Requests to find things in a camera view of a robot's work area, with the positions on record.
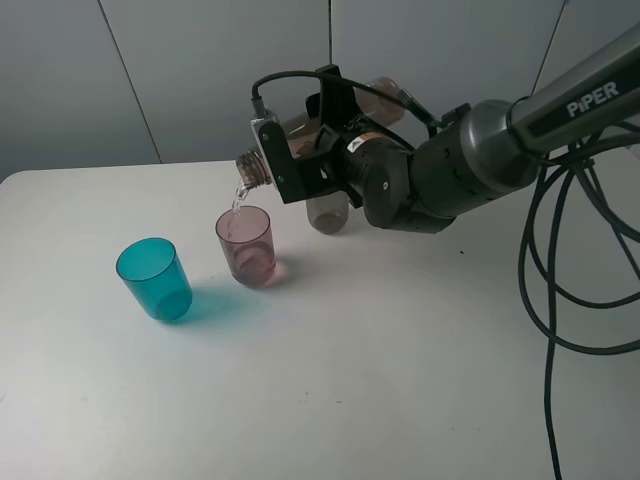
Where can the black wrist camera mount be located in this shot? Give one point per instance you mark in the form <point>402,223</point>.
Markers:
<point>276,156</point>

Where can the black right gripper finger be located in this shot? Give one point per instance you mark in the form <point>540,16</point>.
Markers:
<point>335,105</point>

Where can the teal plastic cup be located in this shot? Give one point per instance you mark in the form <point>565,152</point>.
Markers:
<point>153,273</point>

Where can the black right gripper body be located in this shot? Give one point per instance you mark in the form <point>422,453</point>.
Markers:
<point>323,166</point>

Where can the grey plastic cup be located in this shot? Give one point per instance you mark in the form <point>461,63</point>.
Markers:
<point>328,214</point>

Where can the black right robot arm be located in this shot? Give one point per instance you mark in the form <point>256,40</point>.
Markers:
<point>474,155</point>

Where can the pink plastic cup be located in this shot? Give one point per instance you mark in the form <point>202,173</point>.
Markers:
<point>246,240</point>

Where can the brown transparent water bottle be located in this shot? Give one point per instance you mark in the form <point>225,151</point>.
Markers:
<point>301,130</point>

